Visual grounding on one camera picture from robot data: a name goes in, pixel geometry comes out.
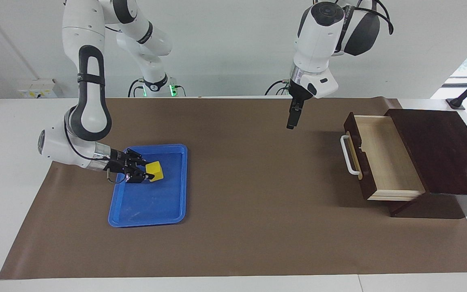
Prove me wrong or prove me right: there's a brown table mat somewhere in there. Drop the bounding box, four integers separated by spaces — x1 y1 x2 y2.
0 96 467 280

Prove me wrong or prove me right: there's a blue plastic tray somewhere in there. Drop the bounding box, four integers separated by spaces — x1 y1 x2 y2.
108 144 189 228

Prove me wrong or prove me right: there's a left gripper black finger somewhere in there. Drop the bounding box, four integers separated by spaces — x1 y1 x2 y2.
286 108 303 131

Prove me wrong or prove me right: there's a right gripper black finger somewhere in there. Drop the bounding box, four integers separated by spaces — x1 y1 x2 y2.
126 168 155 184
125 148 149 166

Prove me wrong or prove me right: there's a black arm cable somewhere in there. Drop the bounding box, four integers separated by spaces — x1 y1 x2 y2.
64 118 128 185
339 0 394 37

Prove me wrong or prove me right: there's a yellow cube block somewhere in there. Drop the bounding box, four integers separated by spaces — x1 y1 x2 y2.
146 161 164 183

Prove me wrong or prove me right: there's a white wall socket box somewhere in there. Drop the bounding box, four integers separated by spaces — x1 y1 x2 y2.
17 79 58 99

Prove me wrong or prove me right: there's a black base cable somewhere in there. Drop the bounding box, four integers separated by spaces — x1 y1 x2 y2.
264 79 291 97
127 78 144 98

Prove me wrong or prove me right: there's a wooden drawer with white handle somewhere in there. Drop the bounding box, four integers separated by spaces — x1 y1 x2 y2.
340 112 426 202

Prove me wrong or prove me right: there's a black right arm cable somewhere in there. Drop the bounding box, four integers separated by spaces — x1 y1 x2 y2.
64 118 128 185

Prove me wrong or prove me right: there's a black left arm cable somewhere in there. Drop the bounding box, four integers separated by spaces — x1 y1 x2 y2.
339 0 394 37

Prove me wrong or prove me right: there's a dark wooden cabinet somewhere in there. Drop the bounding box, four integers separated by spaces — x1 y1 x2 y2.
383 108 467 218

